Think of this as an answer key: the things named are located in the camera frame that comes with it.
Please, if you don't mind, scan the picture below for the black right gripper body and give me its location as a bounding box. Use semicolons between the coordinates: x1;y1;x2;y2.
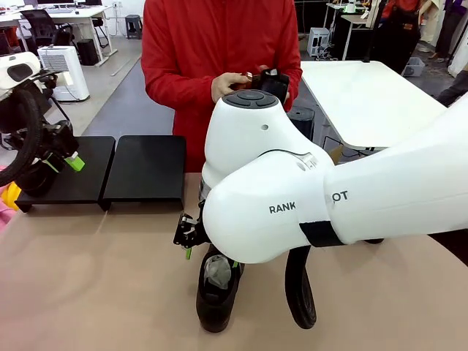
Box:
173;211;208;249

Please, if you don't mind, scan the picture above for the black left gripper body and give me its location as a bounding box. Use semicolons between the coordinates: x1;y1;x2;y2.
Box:
38;120;80;164

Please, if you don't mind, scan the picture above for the black leather buckle shoe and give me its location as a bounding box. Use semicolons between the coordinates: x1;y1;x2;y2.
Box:
195;245;245;333

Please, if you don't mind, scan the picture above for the black and brown shoe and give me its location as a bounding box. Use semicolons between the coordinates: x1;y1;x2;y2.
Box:
233;67;290;105

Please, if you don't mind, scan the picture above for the person's right forearm red sleeve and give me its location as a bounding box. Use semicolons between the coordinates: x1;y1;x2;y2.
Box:
144;69;220;110

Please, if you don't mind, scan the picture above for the person's left forearm red sleeve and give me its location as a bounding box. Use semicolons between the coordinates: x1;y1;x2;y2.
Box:
283;61;303;113

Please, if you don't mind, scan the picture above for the black flat shoe stand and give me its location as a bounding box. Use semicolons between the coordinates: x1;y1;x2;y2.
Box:
15;136;116;214
102;135;187;212

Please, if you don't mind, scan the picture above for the person's right hand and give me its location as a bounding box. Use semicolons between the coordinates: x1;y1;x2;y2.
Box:
211;72;259;104

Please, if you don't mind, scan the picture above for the white paper shoe stuffing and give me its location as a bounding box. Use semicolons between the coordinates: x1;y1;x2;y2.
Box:
203;254;233;289

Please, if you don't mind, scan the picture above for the yellow garment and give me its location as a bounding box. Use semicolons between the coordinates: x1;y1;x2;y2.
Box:
0;181;20;212

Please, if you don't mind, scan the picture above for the white air purifier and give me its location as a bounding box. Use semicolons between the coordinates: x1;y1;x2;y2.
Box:
37;45;91;102

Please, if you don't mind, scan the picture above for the pink cloth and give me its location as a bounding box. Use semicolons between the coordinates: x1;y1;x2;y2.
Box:
0;200;18;235

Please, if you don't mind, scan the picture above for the black computer tower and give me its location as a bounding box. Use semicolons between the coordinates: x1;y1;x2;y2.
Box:
76;38;99;67

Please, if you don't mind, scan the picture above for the black office chair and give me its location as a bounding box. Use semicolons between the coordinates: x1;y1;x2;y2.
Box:
20;9;76;56

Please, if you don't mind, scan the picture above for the white office desk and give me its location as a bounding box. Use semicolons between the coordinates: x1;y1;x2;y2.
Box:
0;5;115;69

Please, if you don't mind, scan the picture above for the grey plastic stool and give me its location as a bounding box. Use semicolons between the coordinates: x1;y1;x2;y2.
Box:
125;14;143;40

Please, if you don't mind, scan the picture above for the brown cardboard box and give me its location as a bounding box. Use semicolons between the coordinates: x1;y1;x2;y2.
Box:
326;145;345;165

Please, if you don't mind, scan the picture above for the black cylindrical bin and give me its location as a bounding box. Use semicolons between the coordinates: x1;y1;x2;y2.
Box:
287;105;316;143

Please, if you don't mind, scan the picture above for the person in red jacket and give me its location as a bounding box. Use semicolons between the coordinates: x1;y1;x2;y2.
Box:
140;0;303;137

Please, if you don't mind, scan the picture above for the white side table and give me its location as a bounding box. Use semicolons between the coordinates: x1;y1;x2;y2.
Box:
299;60;449;151

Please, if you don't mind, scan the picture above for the white computer case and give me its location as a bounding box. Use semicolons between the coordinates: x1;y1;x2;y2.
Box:
308;27;332;59

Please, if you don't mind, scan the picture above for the grey storage bin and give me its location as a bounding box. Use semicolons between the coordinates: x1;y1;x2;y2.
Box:
401;56;427;78

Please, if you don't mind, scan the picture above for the bystander in black apron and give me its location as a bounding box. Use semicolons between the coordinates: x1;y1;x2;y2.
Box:
380;0;421;72

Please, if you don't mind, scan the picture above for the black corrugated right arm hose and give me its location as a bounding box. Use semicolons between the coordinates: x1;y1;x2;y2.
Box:
286;244;317;330

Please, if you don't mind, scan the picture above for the black strap on arm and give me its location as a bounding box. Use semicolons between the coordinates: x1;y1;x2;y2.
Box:
298;220;344;249

